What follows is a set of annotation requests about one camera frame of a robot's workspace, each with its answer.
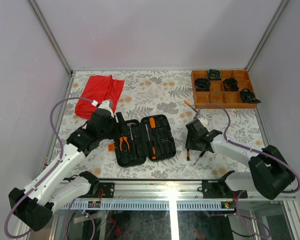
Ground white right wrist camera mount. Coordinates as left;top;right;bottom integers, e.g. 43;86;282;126
198;117;209;127

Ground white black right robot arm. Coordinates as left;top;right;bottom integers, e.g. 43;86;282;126
186;119;296;200

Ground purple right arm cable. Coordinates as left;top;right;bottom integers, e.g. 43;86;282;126
193;102;300;195

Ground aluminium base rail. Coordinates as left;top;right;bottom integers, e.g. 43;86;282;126
27;179;297;211

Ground black plastic tool case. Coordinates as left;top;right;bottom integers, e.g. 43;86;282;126
108;114;177;168

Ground steel claw hammer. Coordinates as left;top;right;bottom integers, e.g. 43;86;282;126
126;120;139;140

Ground red folded cloth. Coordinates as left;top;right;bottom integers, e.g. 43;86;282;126
74;75;125;120

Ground small orange black screwdriver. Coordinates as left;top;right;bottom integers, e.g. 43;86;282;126
193;150;206;166

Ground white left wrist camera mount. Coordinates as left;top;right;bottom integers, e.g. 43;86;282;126
91;99;113;114

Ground small orange precision screwdriver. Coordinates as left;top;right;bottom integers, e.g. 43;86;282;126
184;100;197;113

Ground orange black pliers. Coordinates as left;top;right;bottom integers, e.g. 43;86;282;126
119;136;130;153

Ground black orange stubby screwdriver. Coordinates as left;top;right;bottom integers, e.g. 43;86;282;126
149;117;156;135

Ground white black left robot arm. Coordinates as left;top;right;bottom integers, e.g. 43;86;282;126
8;107;129;232

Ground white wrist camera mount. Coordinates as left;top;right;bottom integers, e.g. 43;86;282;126
91;99;113;114
198;117;209;127

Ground black strap bundle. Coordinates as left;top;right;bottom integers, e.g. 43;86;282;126
206;69;222;81
194;77;212;93
239;88;262;105
222;77;239;92

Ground large black handled screwdriver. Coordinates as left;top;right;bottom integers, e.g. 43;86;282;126
145;124;157;160

